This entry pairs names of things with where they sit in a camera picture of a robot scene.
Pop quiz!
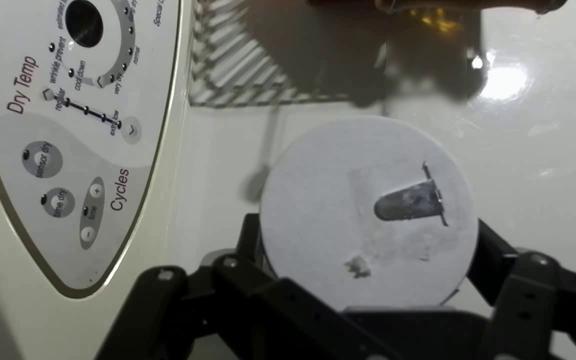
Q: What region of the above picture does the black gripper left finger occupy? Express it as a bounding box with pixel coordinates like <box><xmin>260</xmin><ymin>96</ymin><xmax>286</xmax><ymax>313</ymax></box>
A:
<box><xmin>94</xmin><ymin>213</ymin><xmax>381</xmax><ymax>360</ymax></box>

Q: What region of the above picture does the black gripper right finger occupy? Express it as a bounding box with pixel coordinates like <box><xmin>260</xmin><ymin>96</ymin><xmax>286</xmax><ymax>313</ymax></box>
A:
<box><xmin>360</xmin><ymin>222</ymin><xmax>576</xmax><ymax>360</ymax></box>

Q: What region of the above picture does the white dryer near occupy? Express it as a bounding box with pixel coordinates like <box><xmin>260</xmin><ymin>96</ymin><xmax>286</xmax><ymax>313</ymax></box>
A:
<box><xmin>0</xmin><ymin>0</ymin><xmax>576</xmax><ymax>360</ymax></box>

